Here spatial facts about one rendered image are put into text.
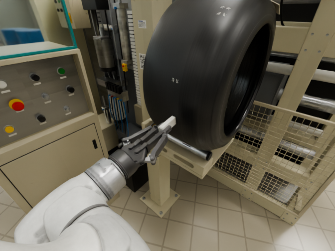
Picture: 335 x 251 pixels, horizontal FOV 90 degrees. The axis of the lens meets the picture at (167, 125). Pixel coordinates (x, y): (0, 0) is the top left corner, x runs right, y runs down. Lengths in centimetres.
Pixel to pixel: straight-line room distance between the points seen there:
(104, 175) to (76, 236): 15
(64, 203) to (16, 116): 73
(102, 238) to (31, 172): 91
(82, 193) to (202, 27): 48
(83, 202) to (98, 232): 10
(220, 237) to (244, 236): 18
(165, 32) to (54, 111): 75
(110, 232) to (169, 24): 53
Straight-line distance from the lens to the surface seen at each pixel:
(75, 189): 40
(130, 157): 43
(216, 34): 49
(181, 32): 54
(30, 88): 103
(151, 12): 82
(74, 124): 110
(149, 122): 88
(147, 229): 157
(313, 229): 194
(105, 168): 42
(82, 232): 29
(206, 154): 75
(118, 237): 30
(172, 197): 168
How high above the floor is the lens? 143
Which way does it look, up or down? 34 degrees down
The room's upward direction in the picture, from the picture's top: straight up
